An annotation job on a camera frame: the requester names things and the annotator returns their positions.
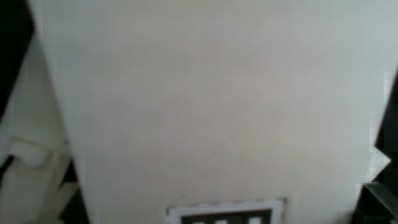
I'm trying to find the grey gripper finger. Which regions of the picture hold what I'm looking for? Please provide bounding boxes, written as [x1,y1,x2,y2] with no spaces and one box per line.
[361,183,398,224]

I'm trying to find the white cabinet top block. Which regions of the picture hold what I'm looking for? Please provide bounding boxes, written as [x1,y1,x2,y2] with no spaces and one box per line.
[30,0,398,224]

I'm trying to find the white cabinet body box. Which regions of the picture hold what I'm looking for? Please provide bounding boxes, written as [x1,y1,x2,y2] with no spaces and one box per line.
[0,39,78,224]

